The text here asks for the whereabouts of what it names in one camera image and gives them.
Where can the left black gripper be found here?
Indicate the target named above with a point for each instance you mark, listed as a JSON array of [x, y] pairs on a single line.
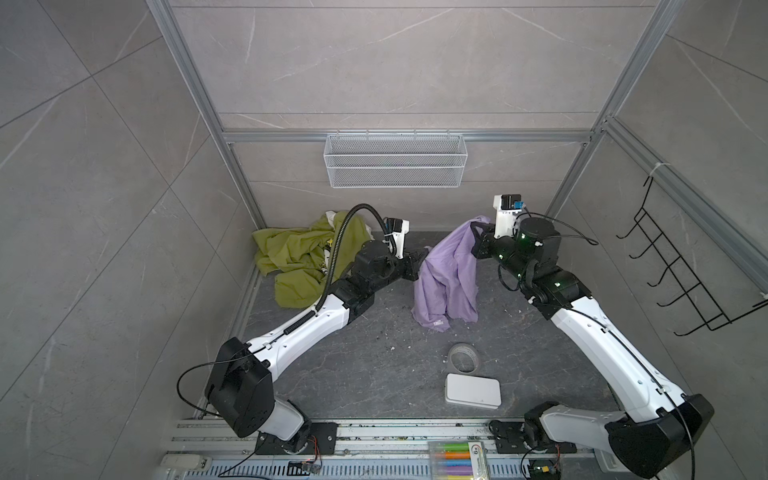
[[411, 263]]

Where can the olive green cloth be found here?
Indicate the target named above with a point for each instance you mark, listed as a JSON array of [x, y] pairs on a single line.
[[299, 258]]

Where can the white wire mesh basket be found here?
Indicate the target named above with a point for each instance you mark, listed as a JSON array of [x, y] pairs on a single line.
[[395, 160]]

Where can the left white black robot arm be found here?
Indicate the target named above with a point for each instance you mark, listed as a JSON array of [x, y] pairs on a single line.
[[240, 387]]

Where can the purple cloth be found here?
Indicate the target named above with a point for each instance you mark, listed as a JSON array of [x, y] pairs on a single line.
[[446, 288]]

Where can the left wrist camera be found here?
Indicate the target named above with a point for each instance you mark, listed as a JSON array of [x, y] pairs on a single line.
[[396, 230]]

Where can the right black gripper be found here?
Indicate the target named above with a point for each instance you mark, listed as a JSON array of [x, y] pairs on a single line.
[[484, 239]]

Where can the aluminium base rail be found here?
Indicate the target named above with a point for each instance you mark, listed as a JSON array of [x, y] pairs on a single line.
[[372, 449]]

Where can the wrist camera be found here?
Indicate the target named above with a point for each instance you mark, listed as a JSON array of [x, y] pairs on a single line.
[[396, 230], [508, 208]]

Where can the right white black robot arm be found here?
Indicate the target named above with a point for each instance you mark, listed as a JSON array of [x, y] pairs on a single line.
[[657, 421]]

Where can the clear tape roll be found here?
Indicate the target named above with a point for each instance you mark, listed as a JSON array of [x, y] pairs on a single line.
[[463, 358]]

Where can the marker pen case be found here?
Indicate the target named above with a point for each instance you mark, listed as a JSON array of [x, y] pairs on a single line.
[[458, 460]]

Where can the black wire hook rack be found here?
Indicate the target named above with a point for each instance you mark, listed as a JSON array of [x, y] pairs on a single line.
[[690, 288]]

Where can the white rectangular box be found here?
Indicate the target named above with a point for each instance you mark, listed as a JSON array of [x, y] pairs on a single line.
[[473, 391]]

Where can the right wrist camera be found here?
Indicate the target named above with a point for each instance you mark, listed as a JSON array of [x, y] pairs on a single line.
[[508, 208]]

